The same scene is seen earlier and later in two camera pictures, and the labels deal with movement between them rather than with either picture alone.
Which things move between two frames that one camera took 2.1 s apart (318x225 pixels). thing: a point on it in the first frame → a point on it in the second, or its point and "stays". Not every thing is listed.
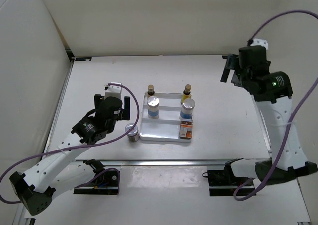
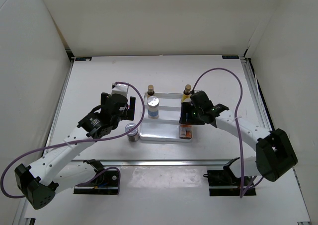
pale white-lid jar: (186, 128) stays
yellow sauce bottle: (150, 90) stays
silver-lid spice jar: (153, 102) stays
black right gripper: (232, 63) → (186, 108)
